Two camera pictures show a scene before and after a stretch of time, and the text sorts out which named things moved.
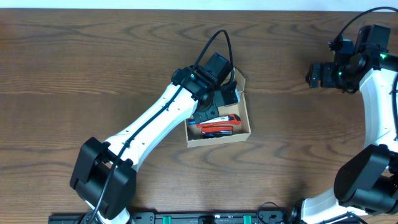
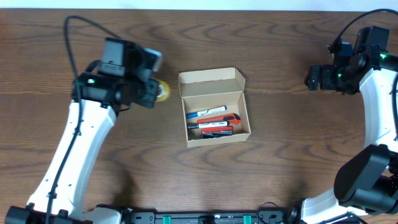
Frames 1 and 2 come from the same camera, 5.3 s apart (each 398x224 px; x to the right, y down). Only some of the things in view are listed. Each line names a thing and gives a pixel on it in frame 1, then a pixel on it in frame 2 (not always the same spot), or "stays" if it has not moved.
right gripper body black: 314,75 stays
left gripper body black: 208,112 -> 148,94
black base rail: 180,217 stays
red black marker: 213,131 stays
